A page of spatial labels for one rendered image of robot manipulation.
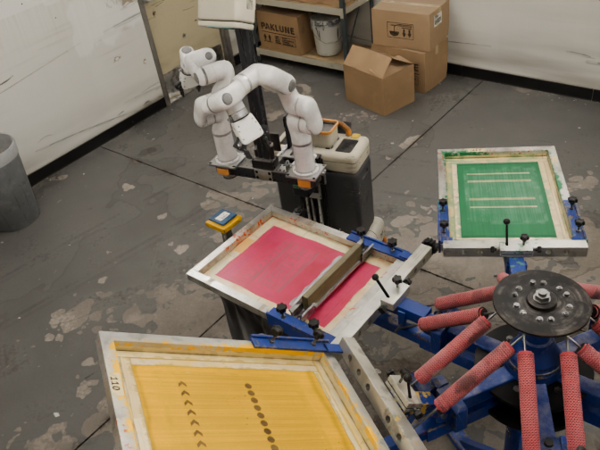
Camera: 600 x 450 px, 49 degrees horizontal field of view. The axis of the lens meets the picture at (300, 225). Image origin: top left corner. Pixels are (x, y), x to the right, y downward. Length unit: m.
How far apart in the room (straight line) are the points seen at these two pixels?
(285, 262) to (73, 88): 3.58
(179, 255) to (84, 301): 0.70
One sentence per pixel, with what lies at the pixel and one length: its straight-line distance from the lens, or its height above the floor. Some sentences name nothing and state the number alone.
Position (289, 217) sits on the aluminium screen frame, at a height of 0.99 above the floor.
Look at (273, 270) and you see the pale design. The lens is 2.89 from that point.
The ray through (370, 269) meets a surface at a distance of 2.83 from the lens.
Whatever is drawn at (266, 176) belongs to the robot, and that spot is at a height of 1.09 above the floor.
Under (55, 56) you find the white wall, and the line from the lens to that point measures 5.95.
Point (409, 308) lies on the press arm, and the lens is 2.53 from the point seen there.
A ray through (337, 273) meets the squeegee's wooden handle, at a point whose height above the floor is 1.03.
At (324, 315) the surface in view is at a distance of 2.65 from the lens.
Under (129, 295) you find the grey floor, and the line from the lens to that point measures 4.49.
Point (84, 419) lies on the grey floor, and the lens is 3.89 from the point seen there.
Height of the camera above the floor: 2.83
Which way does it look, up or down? 37 degrees down
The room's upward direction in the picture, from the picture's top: 9 degrees counter-clockwise
